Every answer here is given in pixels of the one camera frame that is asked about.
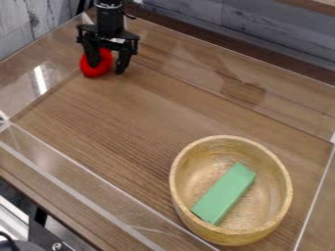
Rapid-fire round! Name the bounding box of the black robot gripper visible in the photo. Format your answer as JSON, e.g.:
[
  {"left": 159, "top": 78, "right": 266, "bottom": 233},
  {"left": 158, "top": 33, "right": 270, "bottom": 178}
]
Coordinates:
[{"left": 78, "top": 25, "right": 140, "bottom": 75}]

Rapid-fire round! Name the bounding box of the red plush strawberry toy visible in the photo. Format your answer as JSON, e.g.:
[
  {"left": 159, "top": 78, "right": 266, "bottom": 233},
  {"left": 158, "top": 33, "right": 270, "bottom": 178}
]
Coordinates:
[{"left": 80, "top": 48, "right": 112, "bottom": 77}]

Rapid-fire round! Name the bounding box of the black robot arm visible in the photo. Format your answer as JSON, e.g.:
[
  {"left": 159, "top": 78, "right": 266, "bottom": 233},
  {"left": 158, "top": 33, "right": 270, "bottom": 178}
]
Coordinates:
[{"left": 78, "top": 0, "right": 140, "bottom": 77}]

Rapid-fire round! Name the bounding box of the wooden bowl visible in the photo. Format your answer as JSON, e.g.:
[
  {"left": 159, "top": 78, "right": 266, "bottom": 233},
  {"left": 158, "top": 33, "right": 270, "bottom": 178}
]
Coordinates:
[{"left": 168, "top": 135, "right": 294, "bottom": 246}]

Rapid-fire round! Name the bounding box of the green rectangular block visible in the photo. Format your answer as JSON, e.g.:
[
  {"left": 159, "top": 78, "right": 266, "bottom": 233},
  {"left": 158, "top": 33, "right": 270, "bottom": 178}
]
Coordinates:
[{"left": 191, "top": 163, "right": 256, "bottom": 226}]

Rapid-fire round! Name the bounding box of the clear acrylic tray wall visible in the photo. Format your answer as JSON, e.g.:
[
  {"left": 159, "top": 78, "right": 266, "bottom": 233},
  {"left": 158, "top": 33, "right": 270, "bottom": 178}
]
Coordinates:
[{"left": 0, "top": 20, "right": 335, "bottom": 251}]

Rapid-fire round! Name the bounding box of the black metal table frame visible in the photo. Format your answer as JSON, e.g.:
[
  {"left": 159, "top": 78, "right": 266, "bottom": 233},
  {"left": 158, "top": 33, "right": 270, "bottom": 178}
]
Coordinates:
[{"left": 0, "top": 182, "right": 90, "bottom": 251}]

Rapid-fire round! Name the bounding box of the black cable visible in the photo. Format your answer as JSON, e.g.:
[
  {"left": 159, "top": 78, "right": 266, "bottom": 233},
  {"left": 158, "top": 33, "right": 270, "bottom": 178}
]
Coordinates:
[{"left": 0, "top": 229, "right": 19, "bottom": 251}]

